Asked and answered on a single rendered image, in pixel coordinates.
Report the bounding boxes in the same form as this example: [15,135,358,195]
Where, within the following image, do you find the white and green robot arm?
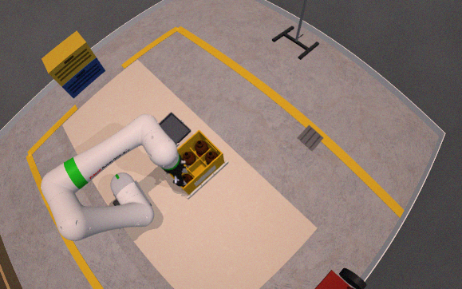
[41,114,186,241]

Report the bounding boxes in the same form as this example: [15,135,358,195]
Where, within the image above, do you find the yellow divided crate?
[177,130,224,194]

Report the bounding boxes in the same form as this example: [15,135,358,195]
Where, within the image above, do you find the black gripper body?
[172,166,184,178]

